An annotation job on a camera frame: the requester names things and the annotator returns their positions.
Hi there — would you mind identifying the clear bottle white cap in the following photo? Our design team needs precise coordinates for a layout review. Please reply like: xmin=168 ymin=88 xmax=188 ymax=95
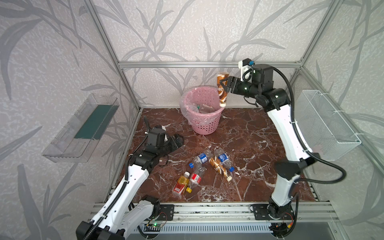
xmin=197 ymin=104 xmax=216 ymax=114

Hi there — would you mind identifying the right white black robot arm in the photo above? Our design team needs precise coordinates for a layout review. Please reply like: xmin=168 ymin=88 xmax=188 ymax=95
xmin=221 ymin=59 xmax=347 ymax=220

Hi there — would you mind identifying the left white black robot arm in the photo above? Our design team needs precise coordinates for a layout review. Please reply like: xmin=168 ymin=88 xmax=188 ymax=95
xmin=76 ymin=126 xmax=184 ymax=240

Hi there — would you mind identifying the clear plastic bin liner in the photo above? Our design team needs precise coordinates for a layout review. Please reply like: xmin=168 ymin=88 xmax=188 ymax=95
xmin=179 ymin=87 xmax=209 ymax=125

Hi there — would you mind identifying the pink perforated plastic bin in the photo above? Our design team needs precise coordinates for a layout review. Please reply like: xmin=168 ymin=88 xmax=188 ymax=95
xmin=179 ymin=86 xmax=225 ymax=135

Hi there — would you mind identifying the clear bottle blue cap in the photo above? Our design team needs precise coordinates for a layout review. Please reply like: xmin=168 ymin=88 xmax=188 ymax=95
xmin=189 ymin=150 xmax=214 ymax=169

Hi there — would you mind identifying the yellow drink bottle red label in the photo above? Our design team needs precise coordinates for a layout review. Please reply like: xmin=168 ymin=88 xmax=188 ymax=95
xmin=172 ymin=172 xmax=190 ymax=197

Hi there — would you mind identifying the clear bottle red label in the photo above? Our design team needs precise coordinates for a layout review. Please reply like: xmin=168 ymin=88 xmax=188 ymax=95
xmin=186 ymin=166 xmax=207 ymax=193

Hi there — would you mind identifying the small water bottle blue label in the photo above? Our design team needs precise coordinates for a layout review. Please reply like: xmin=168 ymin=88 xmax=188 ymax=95
xmin=214 ymin=148 xmax=235 ymax=173

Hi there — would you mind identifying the right wiring bundle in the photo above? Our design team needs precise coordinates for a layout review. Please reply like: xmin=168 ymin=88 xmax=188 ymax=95
xmin=268 ymin=214 xmax=296 ymax=239

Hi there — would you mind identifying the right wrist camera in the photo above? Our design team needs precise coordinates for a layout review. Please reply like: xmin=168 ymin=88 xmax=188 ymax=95
xmin=238 ymin=59 xmax=255 ymax=82

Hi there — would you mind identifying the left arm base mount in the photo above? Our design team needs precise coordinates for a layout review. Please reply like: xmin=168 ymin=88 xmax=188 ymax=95
xmin=142 ymin=196 xmax=175 ymax=221

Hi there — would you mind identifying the left circuit board with wires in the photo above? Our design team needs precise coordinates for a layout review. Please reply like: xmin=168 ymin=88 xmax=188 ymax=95
xmin=142 ymin=212 xmax=168 ymax=232

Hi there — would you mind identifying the white wire mesh basket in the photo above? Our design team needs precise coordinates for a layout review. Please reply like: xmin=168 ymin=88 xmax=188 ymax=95
xmin=294 ymin=90 xmax=362 ymax=162

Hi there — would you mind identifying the clear acrylic wall shelf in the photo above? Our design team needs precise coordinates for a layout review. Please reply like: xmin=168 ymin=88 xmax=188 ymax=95
xmin=42 ymin=94 xmax=120 ymax=163

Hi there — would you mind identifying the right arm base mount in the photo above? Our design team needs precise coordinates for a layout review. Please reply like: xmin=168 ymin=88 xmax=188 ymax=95
xmin=250 ymin=197 xmax=296 ymax=220

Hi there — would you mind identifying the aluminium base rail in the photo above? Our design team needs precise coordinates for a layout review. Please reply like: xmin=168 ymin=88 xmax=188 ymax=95
xmin=86 ymin=201 xmax=334 ymax=224

